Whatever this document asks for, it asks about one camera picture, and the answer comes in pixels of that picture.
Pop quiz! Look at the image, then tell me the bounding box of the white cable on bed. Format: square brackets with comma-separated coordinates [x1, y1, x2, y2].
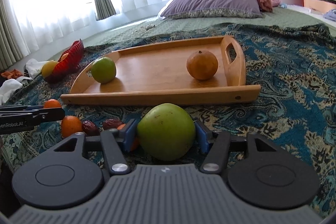
[133, 24, 156, 33]

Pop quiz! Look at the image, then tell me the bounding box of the green quilted bedspread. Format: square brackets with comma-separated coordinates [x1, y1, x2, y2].
[82, 6, 335, 47]

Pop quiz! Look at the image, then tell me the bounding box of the blue clothes pile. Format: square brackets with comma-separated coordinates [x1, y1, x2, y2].
[323, 9, 336, 22]

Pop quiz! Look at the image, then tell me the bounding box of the orange in bowl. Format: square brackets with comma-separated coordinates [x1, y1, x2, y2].
[60, 53, 68, 61]

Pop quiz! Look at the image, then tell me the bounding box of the small tangerine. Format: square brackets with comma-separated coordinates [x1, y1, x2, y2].
[43, 99, 62, 109]
[61, 115, 82, 138]
[116, 120, 137, 152]

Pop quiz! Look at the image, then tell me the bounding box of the purple pillow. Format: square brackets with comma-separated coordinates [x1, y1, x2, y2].
[158, 0, 262, 19]

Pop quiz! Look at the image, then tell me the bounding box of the red glass fruit bowl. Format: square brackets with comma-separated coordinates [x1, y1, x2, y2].
[45, 39, 84, 84]

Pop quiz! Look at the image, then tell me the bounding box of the green apple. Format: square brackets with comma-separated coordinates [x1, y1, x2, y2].
[137, 103, 196, 161]
[91, 57, 117, 84]

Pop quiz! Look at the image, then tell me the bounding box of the dark red date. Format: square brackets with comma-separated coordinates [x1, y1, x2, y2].
[82, 121, 100, 136]
[102, 118, 123, 130]

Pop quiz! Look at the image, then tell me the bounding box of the large orange fruit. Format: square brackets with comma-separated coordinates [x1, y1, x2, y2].
[186, 50, 219, 81]

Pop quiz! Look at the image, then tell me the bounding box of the blue paisley cloth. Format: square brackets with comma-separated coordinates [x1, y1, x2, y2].
[0, 23, 336, 214]

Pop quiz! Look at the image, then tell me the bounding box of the white crumpled cloth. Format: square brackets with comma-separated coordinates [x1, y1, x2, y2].
[1, 59, 47, 105]

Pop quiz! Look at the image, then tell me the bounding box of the wooden serving tray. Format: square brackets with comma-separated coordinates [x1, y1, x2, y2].
[60, 35, 261, 106]

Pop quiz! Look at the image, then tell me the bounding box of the yellow lemon in bowl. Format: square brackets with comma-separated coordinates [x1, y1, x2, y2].
[41, 60, 58, 78]

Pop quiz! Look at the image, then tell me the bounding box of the orange cloth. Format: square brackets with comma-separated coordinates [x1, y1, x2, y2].
[1, 69, 23, 80]

